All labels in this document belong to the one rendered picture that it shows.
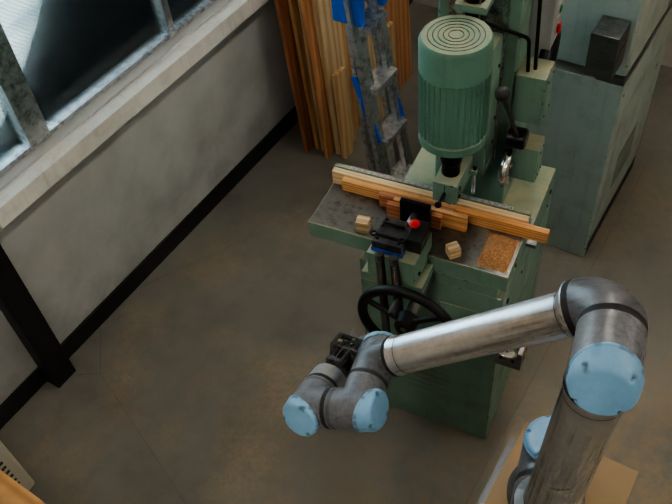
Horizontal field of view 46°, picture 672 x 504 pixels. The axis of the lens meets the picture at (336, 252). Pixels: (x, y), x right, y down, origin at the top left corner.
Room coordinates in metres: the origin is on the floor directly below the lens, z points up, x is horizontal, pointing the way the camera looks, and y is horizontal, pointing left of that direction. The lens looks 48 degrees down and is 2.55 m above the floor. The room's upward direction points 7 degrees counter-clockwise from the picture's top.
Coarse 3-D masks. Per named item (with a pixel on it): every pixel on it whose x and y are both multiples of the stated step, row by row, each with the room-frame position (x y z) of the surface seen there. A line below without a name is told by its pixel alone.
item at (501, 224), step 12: (348, 180) 1.71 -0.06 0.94; (360, 192) 1.68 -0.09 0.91; (372, 192) 1.66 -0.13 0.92; (396, 192) 1.64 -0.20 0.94; (468, 216) 1.52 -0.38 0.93; (480, 216) 1.50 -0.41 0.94; (492, 216) 1.49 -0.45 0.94; (492, 228) 1.48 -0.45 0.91; (504, 228) 1.46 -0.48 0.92; (516, 228) 1.45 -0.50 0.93; (528, 228) 1.43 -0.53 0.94; (540, 228) 1.43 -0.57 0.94; (540, 240) 1.41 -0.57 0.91
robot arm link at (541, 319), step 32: (576, 288) 0.84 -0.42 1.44; (608, 288) 0.81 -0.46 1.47; (480, 320) 0.90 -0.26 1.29; (512, 320) 0.86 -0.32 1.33; (544, 320) 0.83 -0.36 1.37; (576, 320) 0.79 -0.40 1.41; (384, 352) 0.95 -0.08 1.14; (416, 352) 0.91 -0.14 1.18; (448, 352) 0.88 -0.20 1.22; (480, 352) 0.86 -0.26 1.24
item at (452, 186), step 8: (464, 160) 1.60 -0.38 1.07; (472, 160) 1.61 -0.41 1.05; (440, 168) 1.58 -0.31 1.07; (464, 168) 1.56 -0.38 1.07; (440, 176) 1.54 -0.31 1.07; (456, 176) 1.54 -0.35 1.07; (464, 176) 1.55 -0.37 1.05; (440, 184) 1.52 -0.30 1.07; (448, 184) 1.51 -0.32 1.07; (456, 184) 1.51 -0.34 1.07; (464, 184) 1.55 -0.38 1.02; (440, 192) 1.52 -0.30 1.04; (448, 192) 1.51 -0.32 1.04; (456, 192) 1.50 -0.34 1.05; (448, 200) 1.51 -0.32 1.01; (456, 200) 1.50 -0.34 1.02
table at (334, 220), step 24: (336, 192) 1.71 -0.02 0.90; (312, 216) 1.62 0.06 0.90; (336, 216) 1.61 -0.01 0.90; (384, 216) 1.58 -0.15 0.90; (336, 240) 1.56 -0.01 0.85; (360, 240) 1.52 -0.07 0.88; (432, 240) 1.47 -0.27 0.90; (456, 240) 1.46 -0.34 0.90; (480, 240) 1.45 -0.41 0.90; (432, 264) 1.41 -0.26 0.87; (456, 264) 1.37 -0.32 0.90; (504, 288) 1.30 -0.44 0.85
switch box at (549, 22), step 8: (536, 0) 1.73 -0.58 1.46; (544, 0) 1.72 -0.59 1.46; (552, 0) 1.71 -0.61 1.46; (560, 0) 1.74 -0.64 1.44; (536, 8) 1.73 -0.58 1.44; (544, 8) 1.72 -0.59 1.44; (552, 8) 1.71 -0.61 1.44; (536, 16) 1.73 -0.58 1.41; (544, 16) 1.72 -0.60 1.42; (552, 16) 1.71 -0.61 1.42; (560, 16) 1.77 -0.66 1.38; (544, 24) 1.72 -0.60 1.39; (552, 24) 1.71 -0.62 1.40; (544, 32) 1.71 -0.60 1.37; (552, 32) 1.71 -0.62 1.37; (544, 40) 1.71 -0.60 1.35; (552, 40) 1.71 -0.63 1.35; (544, 48) 1.71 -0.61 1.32
